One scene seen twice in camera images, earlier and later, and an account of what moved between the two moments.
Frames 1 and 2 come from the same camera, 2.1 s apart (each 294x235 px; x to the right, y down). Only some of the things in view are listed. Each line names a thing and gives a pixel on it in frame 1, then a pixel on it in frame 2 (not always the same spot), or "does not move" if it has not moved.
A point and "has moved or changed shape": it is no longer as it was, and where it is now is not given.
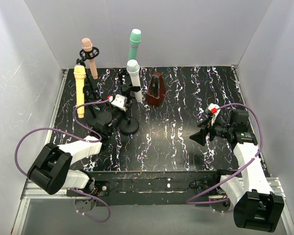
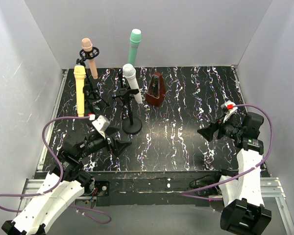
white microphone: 133,68 has moved or changed shape
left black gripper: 122,112 → 111,143
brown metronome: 156,93 does not move
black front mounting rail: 112,189 does not move
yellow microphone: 80,72 does not move
